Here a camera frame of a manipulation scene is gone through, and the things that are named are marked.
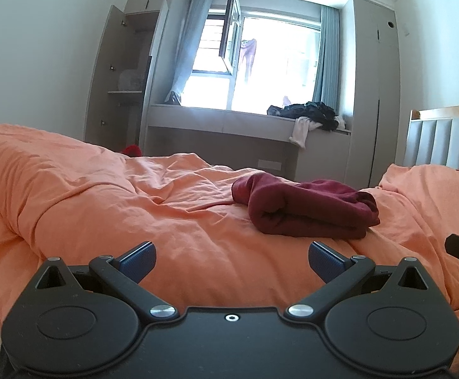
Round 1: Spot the grey window bench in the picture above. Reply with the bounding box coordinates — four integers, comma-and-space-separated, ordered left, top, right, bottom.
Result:
143, 104, 352, 184

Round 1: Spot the purple hanging garment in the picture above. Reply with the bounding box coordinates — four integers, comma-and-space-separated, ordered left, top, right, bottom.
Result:
241, 39, 258, 83

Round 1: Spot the open grey wardrobe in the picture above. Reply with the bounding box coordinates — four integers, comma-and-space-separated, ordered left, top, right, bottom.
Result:
84, 0, 183, 154

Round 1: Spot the open window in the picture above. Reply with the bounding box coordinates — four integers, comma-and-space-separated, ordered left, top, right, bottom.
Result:
192, 0, 325, 115

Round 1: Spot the blue curtain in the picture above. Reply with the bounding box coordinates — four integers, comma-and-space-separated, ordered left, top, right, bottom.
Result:
312, 6, 341, 113
166, 0, 213, 105

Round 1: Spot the maroon long-sleeve shirt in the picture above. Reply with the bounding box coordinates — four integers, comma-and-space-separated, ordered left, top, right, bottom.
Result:
231, 173, 381, 241

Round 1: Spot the white garment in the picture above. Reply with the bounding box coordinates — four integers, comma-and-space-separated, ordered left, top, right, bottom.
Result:
289, 116, 346, 150

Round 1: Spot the orange duvet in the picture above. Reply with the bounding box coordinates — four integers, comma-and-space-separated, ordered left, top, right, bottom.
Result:
0, 122, 459, 340

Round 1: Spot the grey padded headboard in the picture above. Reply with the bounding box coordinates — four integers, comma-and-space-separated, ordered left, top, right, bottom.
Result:
405, 104, 459, 172

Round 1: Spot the tall closed grey wardrobe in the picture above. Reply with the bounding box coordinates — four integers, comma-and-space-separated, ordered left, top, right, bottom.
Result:
346, 0, 402, 188

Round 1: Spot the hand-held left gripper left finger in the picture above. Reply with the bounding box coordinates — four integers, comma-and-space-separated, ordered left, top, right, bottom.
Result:
32, 241, 179, 322

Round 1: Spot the pile of dark clothes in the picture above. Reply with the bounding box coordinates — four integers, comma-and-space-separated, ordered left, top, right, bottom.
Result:
267, 102, 340, 131

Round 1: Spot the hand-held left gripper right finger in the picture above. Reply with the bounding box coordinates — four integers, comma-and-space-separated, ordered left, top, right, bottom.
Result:
285, 241, 431, 322

